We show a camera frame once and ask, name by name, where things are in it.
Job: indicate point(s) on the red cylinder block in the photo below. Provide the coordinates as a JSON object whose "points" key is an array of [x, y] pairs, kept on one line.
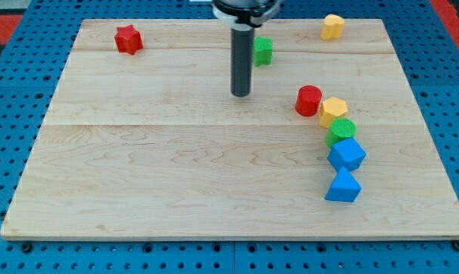
{"points": [[308, 100]]}

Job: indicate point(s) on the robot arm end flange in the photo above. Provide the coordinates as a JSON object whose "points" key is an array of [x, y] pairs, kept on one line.
{"points": [[244, 15]]}

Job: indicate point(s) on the light wooden board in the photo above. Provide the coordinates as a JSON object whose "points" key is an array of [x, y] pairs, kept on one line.
{"points": [[154, 147]]}

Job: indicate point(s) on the green star block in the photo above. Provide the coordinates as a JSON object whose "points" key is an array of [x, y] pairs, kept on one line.
{"points": [[262, 51]]}

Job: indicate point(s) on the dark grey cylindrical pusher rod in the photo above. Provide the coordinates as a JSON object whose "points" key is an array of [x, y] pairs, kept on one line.
{"points": [[241, 62]]}

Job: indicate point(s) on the yellow hexagon block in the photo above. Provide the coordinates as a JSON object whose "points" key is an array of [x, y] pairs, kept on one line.
{"points": [[331, 109]]}

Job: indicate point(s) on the green cylinder block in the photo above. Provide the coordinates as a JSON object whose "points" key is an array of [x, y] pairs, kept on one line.
{"points": [[340, 129]]}

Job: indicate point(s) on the blue cube block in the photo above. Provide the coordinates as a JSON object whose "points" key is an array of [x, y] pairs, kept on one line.
{"points": [[347, 153]]}

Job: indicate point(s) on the blue triangle block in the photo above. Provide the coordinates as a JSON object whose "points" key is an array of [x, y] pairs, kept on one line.
{"points": [[344, 187]]}

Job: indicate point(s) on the red star block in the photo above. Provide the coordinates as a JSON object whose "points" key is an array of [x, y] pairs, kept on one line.
{"points": [[128, 40]]}

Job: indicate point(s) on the yellow heart block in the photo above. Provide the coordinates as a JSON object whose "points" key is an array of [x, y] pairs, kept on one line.
{"points": [[333, 27]]}

